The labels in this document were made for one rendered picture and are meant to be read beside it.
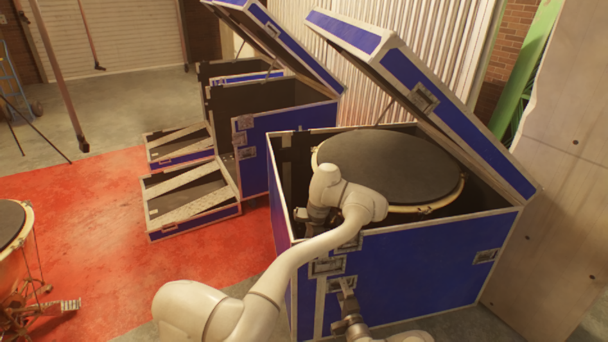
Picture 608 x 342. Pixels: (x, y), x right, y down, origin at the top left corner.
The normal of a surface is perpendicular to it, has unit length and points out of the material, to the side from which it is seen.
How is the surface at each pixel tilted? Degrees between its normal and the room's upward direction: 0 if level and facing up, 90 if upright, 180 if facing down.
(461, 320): 0
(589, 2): 90
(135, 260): 0
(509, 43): 90
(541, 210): 90
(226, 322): 15
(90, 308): 0
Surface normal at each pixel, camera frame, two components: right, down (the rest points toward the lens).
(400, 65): 0.21, 0.49
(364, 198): 0.06, -0.66
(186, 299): -0.07, -0.80
